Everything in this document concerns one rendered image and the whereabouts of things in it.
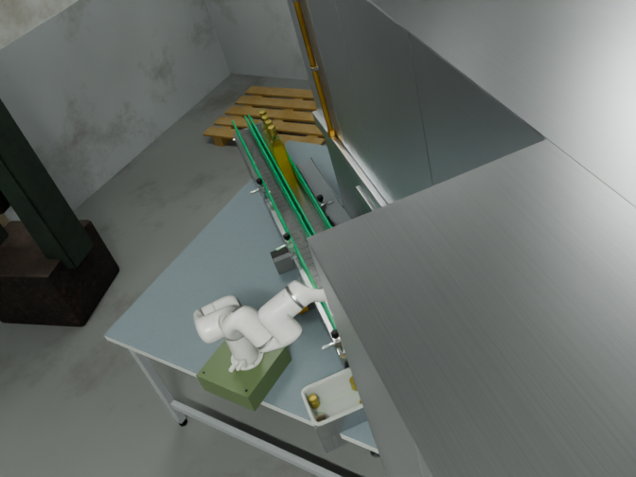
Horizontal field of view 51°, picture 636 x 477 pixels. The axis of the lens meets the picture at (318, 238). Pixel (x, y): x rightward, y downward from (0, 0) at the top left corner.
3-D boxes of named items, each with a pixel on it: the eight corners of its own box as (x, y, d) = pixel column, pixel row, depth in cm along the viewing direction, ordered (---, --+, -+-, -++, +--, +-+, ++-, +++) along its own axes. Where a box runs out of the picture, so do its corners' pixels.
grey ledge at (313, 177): (388, 287, 269) (383, 267, 262) (369, 295, 268) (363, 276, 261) (316, 172, 342) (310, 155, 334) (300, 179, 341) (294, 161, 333)
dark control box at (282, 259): (295, 269, 296) (291, 256, 290) (279, 275, 295) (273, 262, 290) (291, 258, 302) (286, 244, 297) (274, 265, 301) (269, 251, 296)
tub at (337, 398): (379, 415, 229) (375, 399, 224) (320, 441, 227) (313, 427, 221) (361, 378, 242) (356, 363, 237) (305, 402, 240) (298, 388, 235)
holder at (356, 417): (393, 409, 230) (389, 396, 225) (320, 441, 227) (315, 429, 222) (375, 373, 243) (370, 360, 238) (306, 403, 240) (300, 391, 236)
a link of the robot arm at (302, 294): (293, 291, 204) (346, 248, 203) (314, 323, 197) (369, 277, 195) (281, 283, 197) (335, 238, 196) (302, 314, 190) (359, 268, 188)
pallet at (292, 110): (368, 104, 535) (365, 93, 528) (318, 162, 490) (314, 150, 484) (257, 93, 596) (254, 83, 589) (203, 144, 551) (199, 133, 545)
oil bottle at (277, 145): (293, 174, 328) (278, 127, 310) (283, 179, 328) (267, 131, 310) (291, 169, 332) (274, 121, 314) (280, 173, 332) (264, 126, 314)
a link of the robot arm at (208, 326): (251, 332, 218) (206, 354, 215) (239, 313, 241) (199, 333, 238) (239, 307, 216) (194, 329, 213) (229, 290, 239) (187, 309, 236)
